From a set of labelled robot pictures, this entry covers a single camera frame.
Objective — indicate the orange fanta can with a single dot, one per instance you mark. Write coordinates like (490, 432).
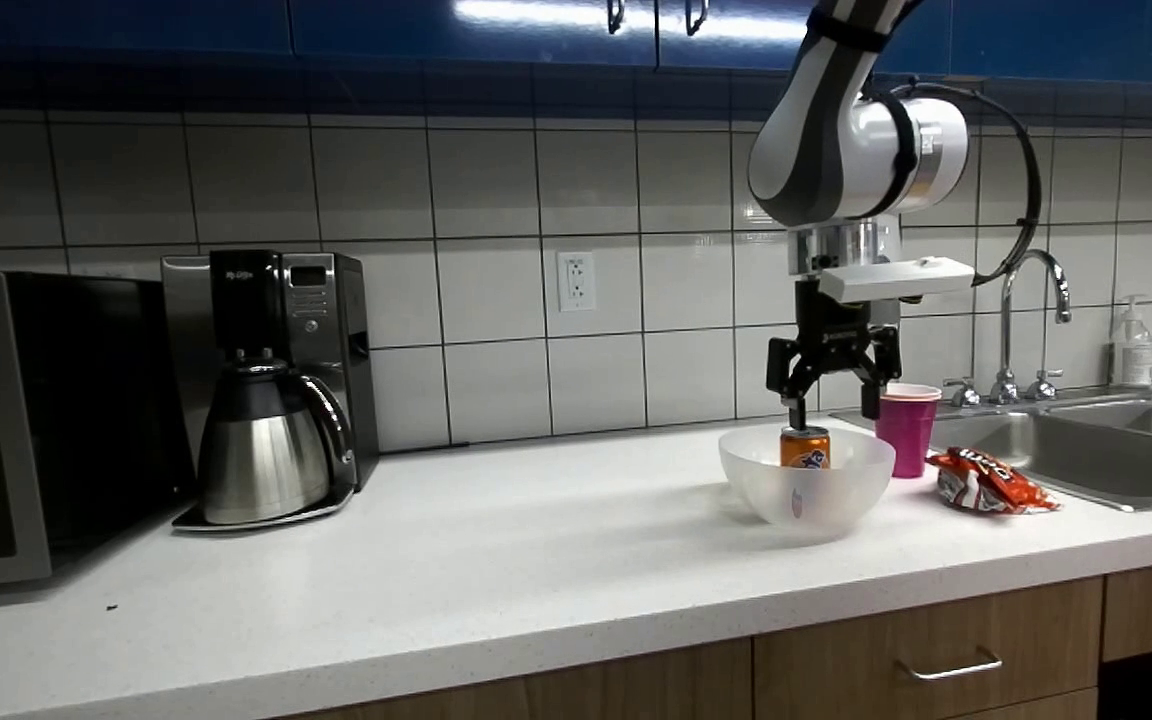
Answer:
(805, 446)

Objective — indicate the orange snack bag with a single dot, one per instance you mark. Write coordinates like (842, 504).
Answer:
(984, 485)

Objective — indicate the pink plastic cup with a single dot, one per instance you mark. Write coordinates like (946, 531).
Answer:
(907, 427)

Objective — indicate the white wall power outlet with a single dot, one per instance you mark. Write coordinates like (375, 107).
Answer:
(577, 280)

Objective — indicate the clear soap dispenser bottle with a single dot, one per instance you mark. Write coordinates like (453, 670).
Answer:
(1128, 348)

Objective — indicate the blue upper cabinets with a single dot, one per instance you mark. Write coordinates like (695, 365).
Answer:
(950, 39)

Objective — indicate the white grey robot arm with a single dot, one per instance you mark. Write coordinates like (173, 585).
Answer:
(833, 167)

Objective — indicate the stainless steel kitchen sink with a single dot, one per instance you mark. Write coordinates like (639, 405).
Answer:
(1096, 450)

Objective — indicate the wooden drawer with handle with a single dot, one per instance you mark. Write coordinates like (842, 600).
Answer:
(995, 656)

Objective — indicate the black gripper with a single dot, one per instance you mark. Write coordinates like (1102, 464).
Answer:
(829, 336)

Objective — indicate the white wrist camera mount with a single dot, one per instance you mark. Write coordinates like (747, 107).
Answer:
(894, 280)

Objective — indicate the black silver microwave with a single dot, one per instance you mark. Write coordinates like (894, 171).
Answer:
(89, 419)

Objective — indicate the clear plastic bowl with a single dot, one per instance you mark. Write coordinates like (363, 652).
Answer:
(805, 501)

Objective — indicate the black steel coffee maker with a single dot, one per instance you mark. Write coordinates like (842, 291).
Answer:
(275, 373)

